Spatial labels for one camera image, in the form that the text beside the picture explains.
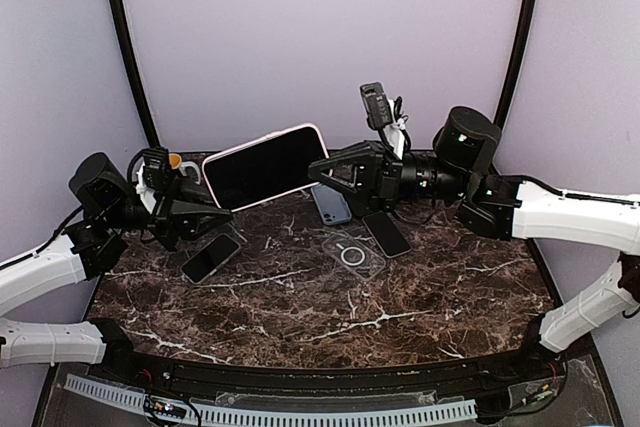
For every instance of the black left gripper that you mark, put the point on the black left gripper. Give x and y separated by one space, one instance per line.
183 216

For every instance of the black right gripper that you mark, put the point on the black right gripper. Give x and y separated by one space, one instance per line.
376 180

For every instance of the phone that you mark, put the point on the phone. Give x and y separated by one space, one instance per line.
210 259
386 234
267 168

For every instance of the light blue phone case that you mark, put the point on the light blue phone case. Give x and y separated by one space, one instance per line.
331 205

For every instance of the clear magsafe phone case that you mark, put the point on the clear magsafe phone case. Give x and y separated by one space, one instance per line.
354 256

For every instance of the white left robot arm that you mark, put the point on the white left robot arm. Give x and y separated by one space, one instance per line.
89 243

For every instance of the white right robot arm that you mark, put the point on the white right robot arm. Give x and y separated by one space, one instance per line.
522 207

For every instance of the white patterned mug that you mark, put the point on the white patterned mug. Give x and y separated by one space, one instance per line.
176 162

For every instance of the left green circuit board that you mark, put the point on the left green circuit board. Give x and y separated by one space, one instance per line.
165 410

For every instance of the green circuit board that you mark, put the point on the green circuit board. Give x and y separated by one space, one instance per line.
540 393
165 410

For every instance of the right green circuit board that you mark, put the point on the right green circuit board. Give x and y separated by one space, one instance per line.
540 393

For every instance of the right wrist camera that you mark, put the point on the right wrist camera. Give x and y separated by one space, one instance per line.
385 116

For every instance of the black front rail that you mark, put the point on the black front rail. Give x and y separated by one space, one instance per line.
484 376

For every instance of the white slotted cable duct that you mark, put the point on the white slotted cable duct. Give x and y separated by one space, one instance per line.
203 414

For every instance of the black right frame post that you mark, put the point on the black right frame post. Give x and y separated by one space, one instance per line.
515 62

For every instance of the black frame post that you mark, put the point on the black frame post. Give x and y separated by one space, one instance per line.
515 62
123 35

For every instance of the black left frame post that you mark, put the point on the black left frame post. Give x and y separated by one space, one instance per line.
123 35

